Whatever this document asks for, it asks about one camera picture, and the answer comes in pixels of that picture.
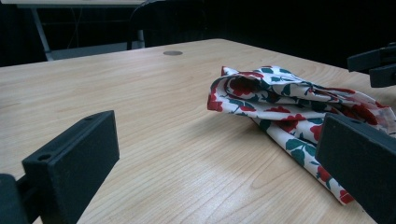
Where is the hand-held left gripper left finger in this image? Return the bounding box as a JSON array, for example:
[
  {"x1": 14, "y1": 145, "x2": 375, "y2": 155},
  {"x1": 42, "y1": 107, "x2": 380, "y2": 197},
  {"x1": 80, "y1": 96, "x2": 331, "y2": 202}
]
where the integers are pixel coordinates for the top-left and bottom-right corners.
[{"x1": 21, "y1": 110, "x2": 120, "y2": 224}]

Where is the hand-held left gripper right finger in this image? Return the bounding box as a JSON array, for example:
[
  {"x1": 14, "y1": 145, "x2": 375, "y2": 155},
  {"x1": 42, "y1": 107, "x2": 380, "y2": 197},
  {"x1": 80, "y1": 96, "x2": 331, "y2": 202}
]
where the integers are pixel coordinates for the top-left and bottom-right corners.
[{"x1": 315, "y1": 112, "x2": 396, "y2": 224}]

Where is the red floral print shirt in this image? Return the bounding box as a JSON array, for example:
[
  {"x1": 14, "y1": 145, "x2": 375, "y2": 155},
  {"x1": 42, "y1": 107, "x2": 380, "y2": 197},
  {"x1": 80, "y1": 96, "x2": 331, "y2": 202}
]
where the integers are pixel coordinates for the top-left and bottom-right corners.
[{"x1": 206, "y1": 64, "x2": 396, "y2": 206}]

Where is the black folding chair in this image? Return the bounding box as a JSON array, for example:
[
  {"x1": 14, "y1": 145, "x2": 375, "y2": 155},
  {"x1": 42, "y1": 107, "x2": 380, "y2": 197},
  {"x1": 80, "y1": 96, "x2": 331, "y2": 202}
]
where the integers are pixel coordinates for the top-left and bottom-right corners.
[{"x1": 125, "y1": 0, "x2": 216, "y2": 51}]

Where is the white metal desk frame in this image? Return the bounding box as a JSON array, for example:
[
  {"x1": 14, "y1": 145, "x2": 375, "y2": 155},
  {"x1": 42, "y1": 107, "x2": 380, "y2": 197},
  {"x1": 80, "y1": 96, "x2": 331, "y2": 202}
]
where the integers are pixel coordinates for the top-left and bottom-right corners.
[{"x1": 0, "y1": 0, "x2": 148, "y2": 62}]

